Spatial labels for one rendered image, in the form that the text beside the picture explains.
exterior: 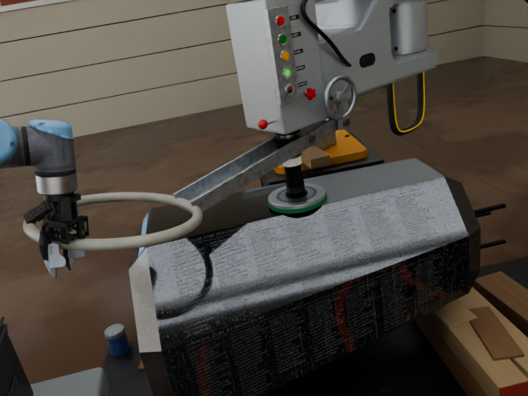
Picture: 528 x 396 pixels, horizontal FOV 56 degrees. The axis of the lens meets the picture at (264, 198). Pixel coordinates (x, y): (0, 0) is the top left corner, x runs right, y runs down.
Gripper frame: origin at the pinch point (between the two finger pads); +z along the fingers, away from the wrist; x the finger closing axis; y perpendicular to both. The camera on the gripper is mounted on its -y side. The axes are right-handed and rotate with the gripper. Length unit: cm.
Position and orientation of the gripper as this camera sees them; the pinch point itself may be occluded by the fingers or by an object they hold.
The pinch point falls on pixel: (60, 268)
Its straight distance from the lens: 135.9
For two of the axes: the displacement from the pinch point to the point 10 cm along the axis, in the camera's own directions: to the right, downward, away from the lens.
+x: 3.8, -2.4, 8.9
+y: 9.2, 1.1, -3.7
